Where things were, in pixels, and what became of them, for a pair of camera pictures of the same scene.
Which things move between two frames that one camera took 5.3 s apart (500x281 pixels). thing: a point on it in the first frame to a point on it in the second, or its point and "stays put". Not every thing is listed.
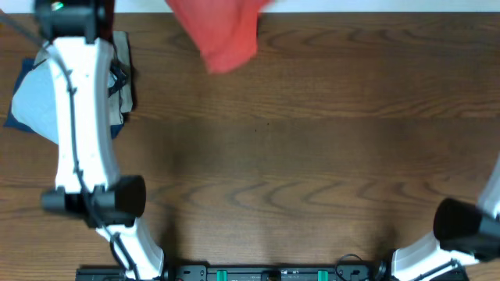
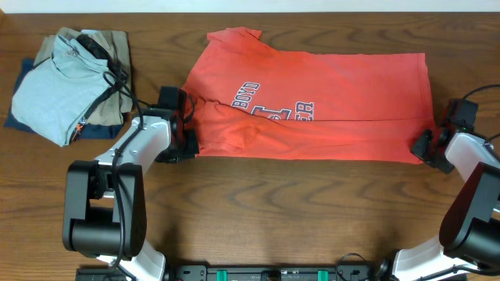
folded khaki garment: x=123 y=102 stays put
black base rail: x=202 y=272 stays put
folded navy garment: x=116 y=129 stays put
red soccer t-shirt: x=226 y=30 to x=243 y=101
